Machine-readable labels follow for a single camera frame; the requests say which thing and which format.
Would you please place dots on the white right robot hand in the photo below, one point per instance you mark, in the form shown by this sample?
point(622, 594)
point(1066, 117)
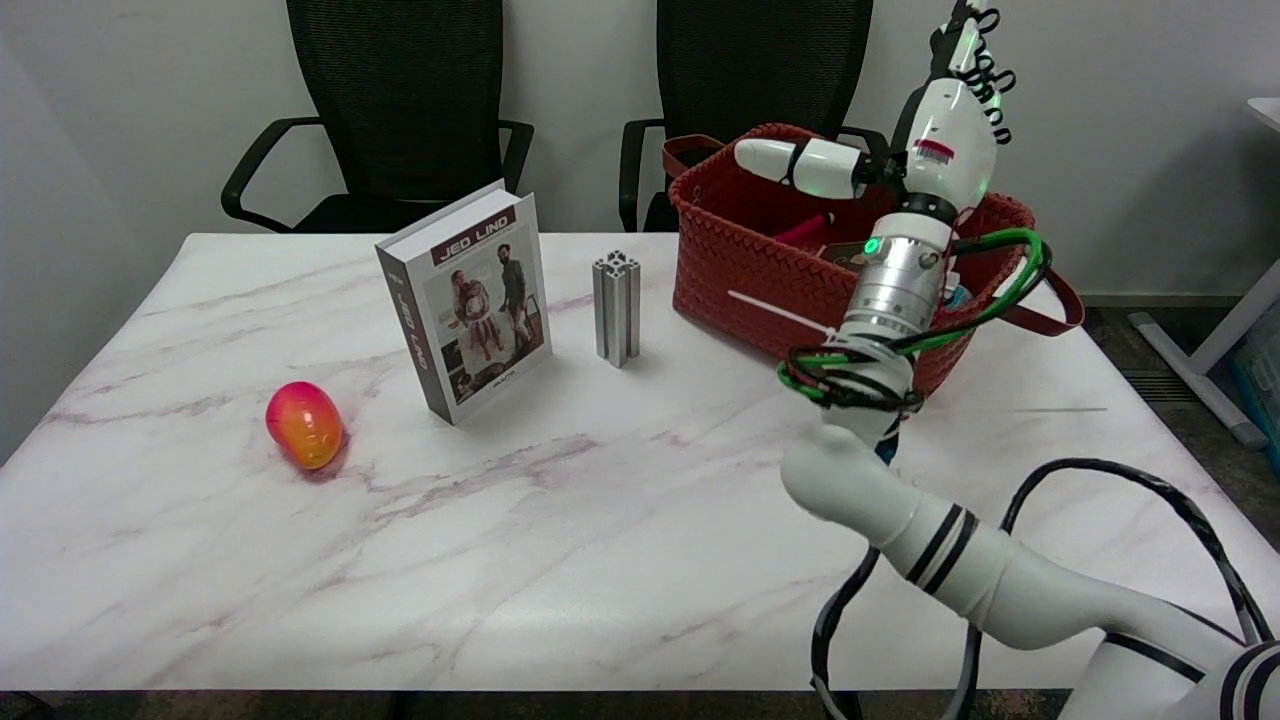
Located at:
point(945, 140)

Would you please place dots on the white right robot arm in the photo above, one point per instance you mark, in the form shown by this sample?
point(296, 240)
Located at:
point(1000, 585)

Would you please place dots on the red woven basket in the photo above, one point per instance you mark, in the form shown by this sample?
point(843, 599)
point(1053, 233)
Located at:
point(740, 270)

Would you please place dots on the teal round item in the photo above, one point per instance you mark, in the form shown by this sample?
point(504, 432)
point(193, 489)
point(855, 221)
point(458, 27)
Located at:
point(962, 294)

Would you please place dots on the red pink pen-shaped item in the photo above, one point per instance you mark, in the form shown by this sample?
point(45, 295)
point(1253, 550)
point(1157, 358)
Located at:
point(803, 230)

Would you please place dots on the black mesh office chair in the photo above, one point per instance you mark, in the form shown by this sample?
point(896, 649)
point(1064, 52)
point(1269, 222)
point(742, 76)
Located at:
point(760, 60)
point(400, 90)

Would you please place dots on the silver aluminium extrusion block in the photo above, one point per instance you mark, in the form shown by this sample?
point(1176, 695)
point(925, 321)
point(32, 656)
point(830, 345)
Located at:
point(616, 305)

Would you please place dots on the blue plastic bin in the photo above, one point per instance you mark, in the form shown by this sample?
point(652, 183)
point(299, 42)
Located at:
point(1262, 385)

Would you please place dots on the white book with photo cover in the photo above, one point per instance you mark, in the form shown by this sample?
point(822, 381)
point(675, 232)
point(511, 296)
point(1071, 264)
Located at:
point(480, 300)

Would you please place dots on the red orange mango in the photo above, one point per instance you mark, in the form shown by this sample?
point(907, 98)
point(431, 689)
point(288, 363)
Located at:
point(304, 425)

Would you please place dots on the white desk leg frame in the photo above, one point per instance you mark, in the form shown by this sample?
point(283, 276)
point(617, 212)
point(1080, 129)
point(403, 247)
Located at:
point(1195, 375)

